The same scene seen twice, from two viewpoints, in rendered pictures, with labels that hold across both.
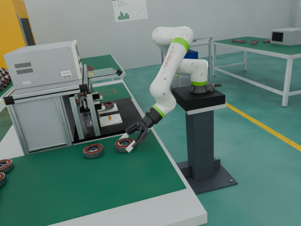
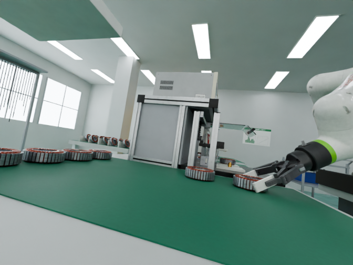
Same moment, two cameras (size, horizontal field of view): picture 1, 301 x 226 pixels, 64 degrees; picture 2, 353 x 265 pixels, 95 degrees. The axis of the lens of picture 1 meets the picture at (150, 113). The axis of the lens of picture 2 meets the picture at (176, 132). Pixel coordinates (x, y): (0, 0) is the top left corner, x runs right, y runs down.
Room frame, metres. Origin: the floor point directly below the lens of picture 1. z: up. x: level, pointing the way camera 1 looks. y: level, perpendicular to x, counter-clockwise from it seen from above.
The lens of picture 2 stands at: (0.57, 0.15, 0.86)
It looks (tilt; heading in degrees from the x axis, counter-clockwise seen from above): 5 degrees up; 27
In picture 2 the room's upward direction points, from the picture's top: 8 degrees clockwise
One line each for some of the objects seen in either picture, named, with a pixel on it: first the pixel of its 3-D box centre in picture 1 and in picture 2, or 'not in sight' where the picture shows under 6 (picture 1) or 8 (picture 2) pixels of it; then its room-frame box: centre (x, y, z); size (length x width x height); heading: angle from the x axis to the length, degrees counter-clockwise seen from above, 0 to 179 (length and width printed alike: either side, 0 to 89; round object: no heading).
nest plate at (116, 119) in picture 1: (110, 119); (229, 167); (1.57, 0.29, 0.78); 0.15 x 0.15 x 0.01; 12
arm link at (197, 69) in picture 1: (197, 71); not in sight; (1.85, -0.40, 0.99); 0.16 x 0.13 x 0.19; 58
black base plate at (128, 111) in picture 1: (107, 116); (225, 168); (1.69, 0.33, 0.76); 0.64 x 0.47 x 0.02; 12
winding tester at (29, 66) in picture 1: (49, 61); (189, 99); (1.63, 0.63, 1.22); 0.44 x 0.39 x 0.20; 12
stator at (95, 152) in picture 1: (93, 150); (199, 173); (1.18, 0.34, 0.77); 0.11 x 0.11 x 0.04
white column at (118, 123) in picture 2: not in sight; (121, 112); (4.07, 3.89, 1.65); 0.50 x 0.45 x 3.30; 102
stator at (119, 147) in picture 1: (124, 145); (249, 182); (1.20, 0.17, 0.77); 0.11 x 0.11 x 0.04
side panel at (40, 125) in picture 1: (41, 125); (156, 133); (1.29, 0.64, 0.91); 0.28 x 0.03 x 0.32; 102
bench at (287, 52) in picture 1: (261, 64); not in sight; (4.25, -2.10, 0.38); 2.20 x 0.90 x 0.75; 12
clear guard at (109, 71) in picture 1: (100, 76); (229, 130); (1.84, 0.35, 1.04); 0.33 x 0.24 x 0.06; 102
